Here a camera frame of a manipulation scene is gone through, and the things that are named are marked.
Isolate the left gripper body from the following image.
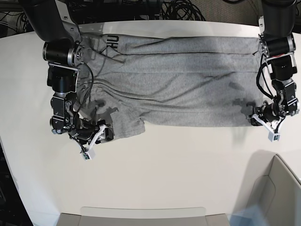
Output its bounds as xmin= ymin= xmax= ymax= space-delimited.
xmin=247 ymin=105 xmax=286 ymax=129

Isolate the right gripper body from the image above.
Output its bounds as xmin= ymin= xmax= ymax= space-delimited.
xmin=68 ymin=119 xmax=114 ymax=145

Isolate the grey T-shirt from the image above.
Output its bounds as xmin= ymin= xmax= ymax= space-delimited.
xmin=77 ymin=33 xmax=263 ymax=139

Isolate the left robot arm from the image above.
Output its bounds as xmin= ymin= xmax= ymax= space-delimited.
xmin=249 ymin=0 xmax=299 ymax=132

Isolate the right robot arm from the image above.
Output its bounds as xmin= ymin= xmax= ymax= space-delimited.
xmin=19 ymin=0 xmax=113 ymax=145

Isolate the grey box right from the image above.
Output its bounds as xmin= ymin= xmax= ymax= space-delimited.
xmin=244 ymin=155 xmax=301 ymax=226

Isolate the grey bin front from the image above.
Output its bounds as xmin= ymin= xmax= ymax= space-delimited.
xmin=57 ymin=207 xmax=230 ymax=226

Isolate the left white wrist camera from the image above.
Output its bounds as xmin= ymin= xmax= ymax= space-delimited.
xmin=248 ymin=114 xmax=280 ymax=142

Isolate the black coiled cable bundle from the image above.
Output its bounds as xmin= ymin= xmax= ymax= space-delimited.
xmin=162 ymin=0 xmax=207 ymax=22

